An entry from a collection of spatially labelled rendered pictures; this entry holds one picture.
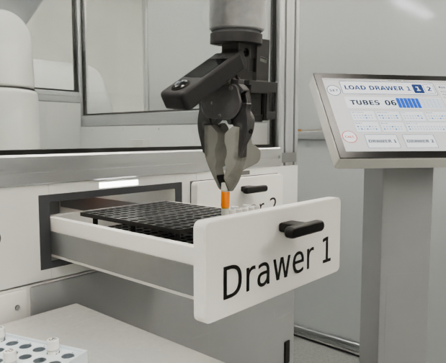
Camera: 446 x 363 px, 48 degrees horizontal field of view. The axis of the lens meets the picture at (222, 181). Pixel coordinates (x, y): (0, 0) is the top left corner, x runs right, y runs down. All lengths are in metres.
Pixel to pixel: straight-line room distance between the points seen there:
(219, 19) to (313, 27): 1.89
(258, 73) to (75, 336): 0.43
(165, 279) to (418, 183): 1.06
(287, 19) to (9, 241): 0.81
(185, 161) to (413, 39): 1.54
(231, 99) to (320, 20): 1.90
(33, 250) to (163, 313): 0.30
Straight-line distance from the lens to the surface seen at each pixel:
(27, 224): 0.78
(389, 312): 1.58
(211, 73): 0.64
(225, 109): 0.67
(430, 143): 1.45
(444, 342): 2.40
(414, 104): 1.54
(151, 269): 0.62
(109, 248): 0.68
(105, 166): 0.85
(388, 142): 1.39
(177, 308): 1.00
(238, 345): 1.18
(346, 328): 2.57
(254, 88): 0.68
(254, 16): 0.68
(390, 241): 1.52
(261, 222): 0.59
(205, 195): 0.98
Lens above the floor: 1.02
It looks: 5 degrees down
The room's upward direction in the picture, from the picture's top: straight up
